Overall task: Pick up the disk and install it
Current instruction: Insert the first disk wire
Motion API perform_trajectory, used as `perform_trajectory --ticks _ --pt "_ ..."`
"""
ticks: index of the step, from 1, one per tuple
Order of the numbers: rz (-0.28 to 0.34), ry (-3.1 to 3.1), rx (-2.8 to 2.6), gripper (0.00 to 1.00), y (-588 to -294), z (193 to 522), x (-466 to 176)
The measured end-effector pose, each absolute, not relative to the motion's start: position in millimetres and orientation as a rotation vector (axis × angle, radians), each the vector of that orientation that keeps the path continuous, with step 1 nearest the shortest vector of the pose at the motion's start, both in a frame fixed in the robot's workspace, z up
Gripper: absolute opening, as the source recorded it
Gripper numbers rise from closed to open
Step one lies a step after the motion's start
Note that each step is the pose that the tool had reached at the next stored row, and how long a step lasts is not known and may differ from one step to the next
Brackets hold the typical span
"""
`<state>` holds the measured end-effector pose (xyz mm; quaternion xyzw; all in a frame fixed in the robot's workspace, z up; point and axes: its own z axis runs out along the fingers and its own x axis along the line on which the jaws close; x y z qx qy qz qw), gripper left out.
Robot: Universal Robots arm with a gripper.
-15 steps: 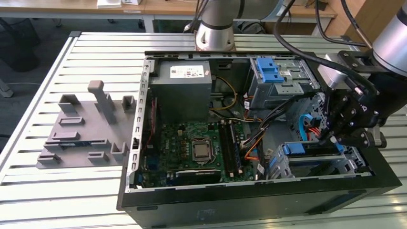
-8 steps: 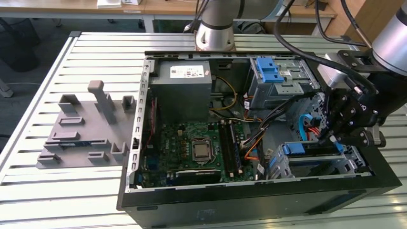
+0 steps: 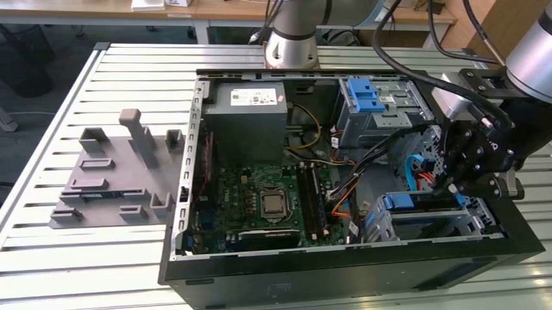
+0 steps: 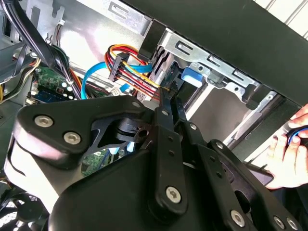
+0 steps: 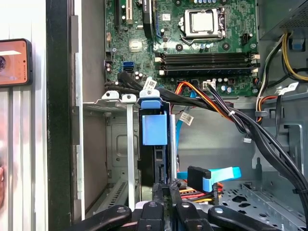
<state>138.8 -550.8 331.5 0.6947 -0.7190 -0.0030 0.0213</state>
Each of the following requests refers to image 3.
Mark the small white box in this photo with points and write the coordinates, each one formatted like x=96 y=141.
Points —
x=179 y=2

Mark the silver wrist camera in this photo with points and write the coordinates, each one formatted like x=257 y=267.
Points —
x=448 y=105

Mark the grey stand foot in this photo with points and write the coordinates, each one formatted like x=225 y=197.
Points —
x=8 y=124

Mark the metal optical drive cage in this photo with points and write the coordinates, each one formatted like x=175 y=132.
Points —
x=388 y=122

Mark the hard disk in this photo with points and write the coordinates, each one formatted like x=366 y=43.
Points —
x=398 y=201

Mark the grey parts rack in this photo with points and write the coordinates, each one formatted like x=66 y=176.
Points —
x=120 y=181

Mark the CPU socket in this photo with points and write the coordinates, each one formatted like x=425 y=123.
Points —
x=274 y=188

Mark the black bin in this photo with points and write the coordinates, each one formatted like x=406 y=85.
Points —
x=25 y=64

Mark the silver CPU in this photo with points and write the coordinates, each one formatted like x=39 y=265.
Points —
x=273 y=204

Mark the black RAM slot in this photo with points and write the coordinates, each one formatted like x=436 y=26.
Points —
x=306 y=200

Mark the metal disk bay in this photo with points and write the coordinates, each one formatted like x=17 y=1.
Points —
x=430 y=215

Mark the green motherboard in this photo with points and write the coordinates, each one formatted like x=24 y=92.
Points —
x=234 y=181

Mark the grey power supply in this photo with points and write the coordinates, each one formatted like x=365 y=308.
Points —
x=246 y=135

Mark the wooden desk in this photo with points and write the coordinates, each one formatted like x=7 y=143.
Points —
x=120 y=9

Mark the blue drive latch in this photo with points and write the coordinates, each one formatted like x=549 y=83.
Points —
x=364 y=97

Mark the black open PC case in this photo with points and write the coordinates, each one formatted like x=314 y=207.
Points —
x=302 y=284

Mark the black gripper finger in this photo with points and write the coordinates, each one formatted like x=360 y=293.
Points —
x=483 y=185
x=463 y=151

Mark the RAM stick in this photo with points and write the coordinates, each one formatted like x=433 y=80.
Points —
x=107 y=194

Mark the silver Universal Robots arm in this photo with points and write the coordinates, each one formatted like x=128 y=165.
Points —
x=293 y=48

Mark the black graphics card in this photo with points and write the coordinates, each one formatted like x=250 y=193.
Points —
x=267 y=239

